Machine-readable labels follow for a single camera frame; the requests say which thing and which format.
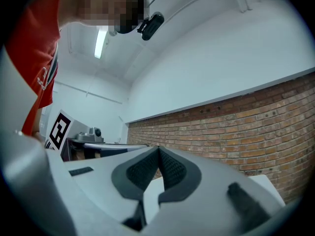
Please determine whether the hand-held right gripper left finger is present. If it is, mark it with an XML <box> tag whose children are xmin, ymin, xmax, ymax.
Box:
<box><xmin>49</xmin><ymin>146</ymin><xmax>160</xmax><ymax>236</ymax></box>

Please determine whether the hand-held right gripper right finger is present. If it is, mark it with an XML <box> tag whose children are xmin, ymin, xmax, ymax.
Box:
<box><xmin>147</xmin><ymin>146</ymin><xmax>284</xmax><ymax>236</ymax></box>

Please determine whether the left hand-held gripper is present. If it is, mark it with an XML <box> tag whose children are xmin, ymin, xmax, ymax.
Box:
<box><xmin>45</xmin><ymin>109</ymin><xmax>150</xmax><ymax>162</ymax></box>

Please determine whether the long ceiling light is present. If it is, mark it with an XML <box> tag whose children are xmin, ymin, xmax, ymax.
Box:
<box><xmin>94</xmin><ymin>26</ymin><xmax>108</xmax><ymax>59</ymax></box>

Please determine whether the person's red shirt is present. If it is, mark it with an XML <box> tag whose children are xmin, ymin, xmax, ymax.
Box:
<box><xmin>4</xmin><ymin>0</ymin><xmax>65</xmax><ymax>136</ymax></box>

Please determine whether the person's head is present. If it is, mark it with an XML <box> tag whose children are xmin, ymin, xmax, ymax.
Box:
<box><xmin>59</xmin><ymin>0</ymin><xmax>146</xmax><ymax>34</ymax></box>

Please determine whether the black head camera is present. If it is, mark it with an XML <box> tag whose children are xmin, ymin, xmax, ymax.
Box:
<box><xmin>136</xmin><ymin>11</ymin><xmax>165</xmax><ymax>41</ymax></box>

